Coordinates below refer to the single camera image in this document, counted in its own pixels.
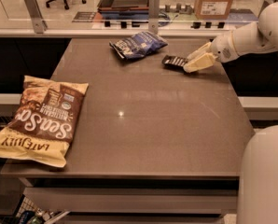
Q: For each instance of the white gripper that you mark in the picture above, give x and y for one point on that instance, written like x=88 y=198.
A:
x=223 y=48

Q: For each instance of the dark rxbar chocolate bar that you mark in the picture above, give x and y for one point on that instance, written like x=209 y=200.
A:
x=174 y=61

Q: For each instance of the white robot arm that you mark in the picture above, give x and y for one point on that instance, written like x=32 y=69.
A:
x=258 y=188

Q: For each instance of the blue chip bag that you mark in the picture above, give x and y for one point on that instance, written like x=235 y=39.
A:
x=138 y=46

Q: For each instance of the brown Late July chip bag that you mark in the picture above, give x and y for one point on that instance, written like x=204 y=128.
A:
x=44 y=124

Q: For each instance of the cardboard box with label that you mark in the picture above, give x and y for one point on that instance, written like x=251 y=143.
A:
x=212 y=9

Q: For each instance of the open dark case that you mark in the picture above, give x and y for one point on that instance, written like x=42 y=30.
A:
x=123 y=7

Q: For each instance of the middle metal glass bracket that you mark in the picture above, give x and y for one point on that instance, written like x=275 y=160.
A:
x=153 y=15

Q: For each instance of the left metal glass bracket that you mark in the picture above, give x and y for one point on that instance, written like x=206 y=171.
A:
x=37 y=20

